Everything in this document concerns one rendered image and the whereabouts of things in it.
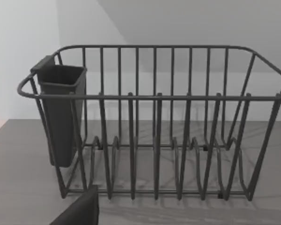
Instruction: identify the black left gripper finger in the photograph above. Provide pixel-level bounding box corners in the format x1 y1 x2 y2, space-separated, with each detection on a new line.
49 185 100 225

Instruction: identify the dark grey utensil holder cup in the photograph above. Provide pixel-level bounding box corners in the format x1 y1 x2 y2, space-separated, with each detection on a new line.
30 55 88 168

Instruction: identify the dark grey wire dish rack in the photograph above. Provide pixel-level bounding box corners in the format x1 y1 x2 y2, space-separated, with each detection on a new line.
16 45 281 202

